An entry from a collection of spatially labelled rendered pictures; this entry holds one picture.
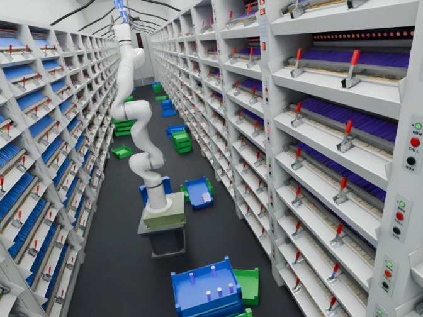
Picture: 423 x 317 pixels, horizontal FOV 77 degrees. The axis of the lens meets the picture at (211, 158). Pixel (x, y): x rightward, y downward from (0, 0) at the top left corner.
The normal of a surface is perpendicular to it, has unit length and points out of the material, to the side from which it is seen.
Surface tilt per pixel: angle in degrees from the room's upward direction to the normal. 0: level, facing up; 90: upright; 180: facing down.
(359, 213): 19
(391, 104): 109
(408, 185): 90
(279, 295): 0
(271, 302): 0
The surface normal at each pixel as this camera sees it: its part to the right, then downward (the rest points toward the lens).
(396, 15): -0.86, 0.51
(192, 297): -0.13, -0.90
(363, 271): -0.44, -0.77
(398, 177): -0.96, 0.22
